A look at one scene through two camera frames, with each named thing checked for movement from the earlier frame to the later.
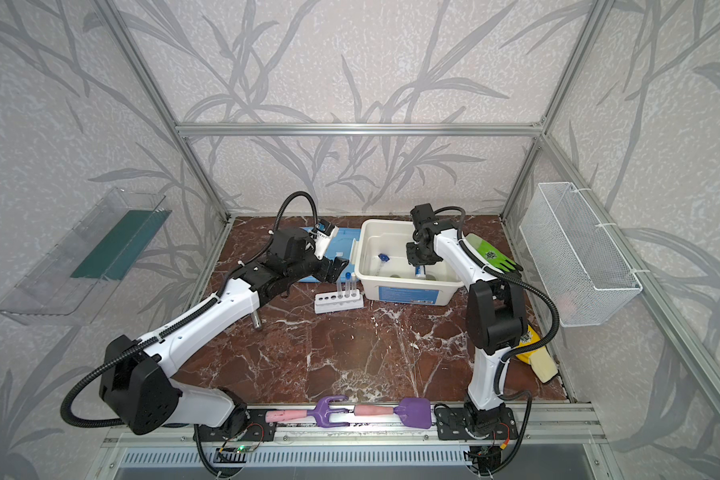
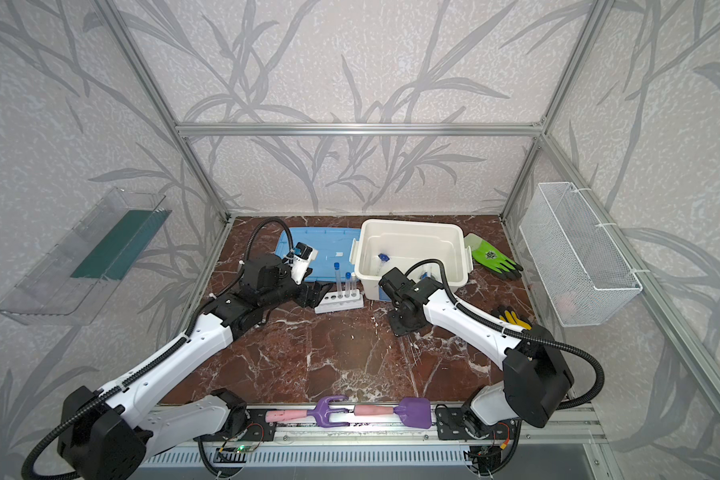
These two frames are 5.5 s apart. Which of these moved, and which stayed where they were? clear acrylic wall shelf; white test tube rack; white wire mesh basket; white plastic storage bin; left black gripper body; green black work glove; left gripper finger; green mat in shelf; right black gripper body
Moved: left black gripper body; left gripper finger; right black gripper body
Stayed: white test tube rack; clear acrylic wall shelf; green mat in shelf; white wire mesh basket; white plastic storage bin; green black work glove
